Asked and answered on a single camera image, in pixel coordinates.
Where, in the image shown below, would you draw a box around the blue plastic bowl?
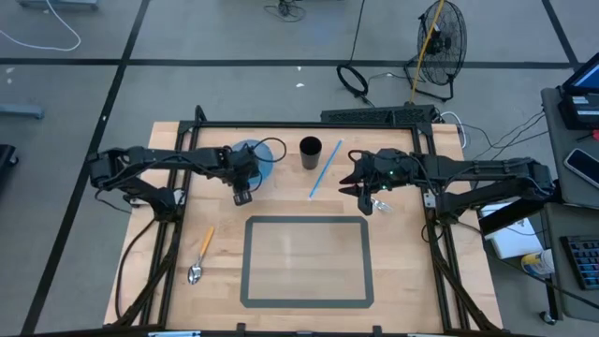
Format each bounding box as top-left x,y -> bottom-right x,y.
231,138 -> 275,192

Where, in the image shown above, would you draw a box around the black laptop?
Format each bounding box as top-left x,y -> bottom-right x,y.
560,59 -> 599,95

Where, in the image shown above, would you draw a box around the black smartphone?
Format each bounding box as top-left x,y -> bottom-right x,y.
562,147 -> 599,190

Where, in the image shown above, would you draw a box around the grey bar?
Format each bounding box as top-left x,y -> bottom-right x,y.
0,103 -> 46,121

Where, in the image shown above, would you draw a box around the black support beam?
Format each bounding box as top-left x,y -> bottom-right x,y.
477,186 -> 562,238

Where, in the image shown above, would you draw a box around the black chair base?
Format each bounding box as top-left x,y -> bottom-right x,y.
0,143 -> 21,198

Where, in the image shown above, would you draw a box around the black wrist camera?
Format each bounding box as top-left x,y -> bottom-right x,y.
232,186 -> 255,208
357,186 -> 376,217

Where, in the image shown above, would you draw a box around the black metal table frame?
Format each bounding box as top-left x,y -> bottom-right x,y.
111,104 -> 505,336

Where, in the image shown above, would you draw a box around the white wipes canister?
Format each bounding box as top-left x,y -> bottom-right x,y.
519,248 -> 557,280

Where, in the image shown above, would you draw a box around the black desktop device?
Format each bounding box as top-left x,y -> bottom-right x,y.
556,92 -> 599,132

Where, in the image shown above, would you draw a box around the clear mat with grey border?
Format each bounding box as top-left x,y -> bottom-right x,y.
239,214 -> 375,310

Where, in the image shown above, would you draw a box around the orange-handled metal spoon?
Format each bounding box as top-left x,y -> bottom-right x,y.
186,226 -> 216,286

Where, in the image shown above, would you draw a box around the black caster wheel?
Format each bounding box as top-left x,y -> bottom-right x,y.
537,308 -> 559,327

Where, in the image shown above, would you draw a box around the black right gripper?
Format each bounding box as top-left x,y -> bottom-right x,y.
337,148 -> 427,198

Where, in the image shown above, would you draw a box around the black floor fan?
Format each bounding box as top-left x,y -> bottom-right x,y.
403,0 -> 469,103

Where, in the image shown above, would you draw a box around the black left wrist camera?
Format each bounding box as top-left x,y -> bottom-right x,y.
232,186 -> 255,208

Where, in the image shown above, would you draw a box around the thin black floor cables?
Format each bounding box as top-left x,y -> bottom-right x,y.
462,110 -> 549,163

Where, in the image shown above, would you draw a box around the white box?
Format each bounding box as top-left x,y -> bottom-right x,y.
477,200 -> 545,261

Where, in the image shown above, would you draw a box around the black keyboard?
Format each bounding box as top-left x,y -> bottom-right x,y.
559,233 -> 599,292

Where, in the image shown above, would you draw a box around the grey cart base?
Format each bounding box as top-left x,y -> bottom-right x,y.
16,0 -> 100,11

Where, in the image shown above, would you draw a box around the white floor cable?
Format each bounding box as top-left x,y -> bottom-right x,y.
0,0 -> 82,52

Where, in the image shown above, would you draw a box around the black coiled cable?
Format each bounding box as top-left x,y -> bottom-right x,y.
335,0 -> 375,108

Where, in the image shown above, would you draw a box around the grey desk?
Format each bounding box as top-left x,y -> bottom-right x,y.
542,201 -> 599,324
540,86 -> 599,211

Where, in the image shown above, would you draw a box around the yellow cable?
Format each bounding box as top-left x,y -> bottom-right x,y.
409,0 -> 446,105

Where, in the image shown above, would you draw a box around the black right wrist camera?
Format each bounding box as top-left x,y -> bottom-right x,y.
357,186 -> 376,217

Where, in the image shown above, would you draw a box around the blue straw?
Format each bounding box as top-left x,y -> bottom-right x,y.
307,138 -> 345,201

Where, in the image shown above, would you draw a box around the black cup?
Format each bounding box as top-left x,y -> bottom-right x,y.
299,135 -> 324,170

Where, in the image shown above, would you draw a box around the black cable bundle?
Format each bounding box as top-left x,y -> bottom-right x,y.
262,0 -> 308,23

